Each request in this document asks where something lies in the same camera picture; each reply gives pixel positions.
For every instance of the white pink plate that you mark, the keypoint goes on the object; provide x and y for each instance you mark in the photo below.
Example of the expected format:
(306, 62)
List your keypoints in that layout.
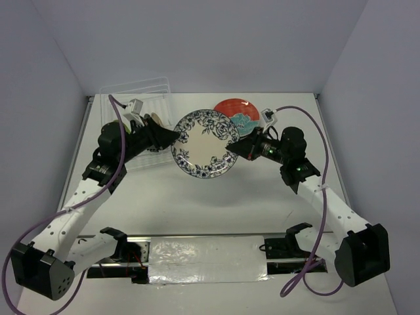
(244, 115)

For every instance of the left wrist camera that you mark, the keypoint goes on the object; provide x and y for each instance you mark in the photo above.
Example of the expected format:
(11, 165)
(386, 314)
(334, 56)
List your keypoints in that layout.
(132, 110)

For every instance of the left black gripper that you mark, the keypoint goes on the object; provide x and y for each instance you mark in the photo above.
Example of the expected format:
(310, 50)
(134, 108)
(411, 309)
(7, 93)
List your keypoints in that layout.
(159, 138)

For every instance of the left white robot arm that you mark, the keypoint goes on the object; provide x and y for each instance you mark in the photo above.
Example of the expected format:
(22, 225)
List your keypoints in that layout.
(50, 262)

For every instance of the silver foil tape patch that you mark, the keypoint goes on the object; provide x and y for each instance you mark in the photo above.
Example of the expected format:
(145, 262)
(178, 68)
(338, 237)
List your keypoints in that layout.
(206, 260)

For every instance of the beige plate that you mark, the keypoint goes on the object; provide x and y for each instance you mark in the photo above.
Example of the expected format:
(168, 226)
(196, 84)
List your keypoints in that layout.
(156, 120)

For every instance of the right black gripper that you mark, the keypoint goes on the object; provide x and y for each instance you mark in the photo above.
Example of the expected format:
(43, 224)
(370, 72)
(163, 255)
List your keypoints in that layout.
(249, 147)

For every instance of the white wire dish rack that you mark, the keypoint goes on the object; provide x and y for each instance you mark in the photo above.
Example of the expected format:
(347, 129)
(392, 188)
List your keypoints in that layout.
(155, 94)

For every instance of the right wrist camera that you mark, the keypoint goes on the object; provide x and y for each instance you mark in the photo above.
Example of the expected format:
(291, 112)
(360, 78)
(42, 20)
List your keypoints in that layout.
(269, 117)

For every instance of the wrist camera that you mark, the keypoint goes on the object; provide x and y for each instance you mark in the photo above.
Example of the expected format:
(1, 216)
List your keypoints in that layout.
(132, 110)
(269, 117)

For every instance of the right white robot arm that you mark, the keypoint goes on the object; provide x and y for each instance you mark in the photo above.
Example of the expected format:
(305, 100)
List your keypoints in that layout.
(358, 250)

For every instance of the lime green plate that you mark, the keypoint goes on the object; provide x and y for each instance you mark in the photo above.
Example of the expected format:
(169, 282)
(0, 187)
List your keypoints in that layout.
(127, 129)

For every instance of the dark patterned plate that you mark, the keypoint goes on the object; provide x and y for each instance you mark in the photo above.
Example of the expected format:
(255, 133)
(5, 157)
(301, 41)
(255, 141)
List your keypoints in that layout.
(201, 150)

